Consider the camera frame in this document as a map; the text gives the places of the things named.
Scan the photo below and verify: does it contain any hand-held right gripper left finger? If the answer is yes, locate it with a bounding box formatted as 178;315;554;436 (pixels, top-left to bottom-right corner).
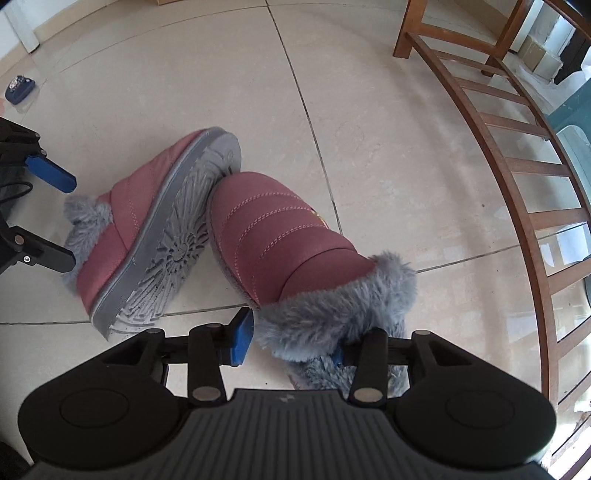
99;306;254;408

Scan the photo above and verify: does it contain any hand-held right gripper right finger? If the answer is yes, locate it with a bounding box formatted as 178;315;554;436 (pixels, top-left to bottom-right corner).
331;327;476;408

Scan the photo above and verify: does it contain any small beige box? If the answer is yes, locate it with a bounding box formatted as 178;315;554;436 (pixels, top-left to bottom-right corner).
522;34;565;80

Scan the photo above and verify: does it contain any pink fur-lined boot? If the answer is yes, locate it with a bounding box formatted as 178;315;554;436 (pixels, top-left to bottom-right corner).
62;127;243;342
206;172;419;400

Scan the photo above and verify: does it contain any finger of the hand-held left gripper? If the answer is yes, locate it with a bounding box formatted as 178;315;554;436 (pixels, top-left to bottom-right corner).
0;117;77;195
0;225;77;274

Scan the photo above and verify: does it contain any teal plastic tub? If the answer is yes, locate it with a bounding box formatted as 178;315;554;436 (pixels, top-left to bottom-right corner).
547;85;591;158

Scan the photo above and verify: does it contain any wooden shoe rack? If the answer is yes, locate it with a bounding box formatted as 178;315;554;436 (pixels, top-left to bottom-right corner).
393;0;591;480

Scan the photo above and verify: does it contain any dark blue slipper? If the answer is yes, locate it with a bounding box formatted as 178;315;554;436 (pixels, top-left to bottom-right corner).
6;75;37;104

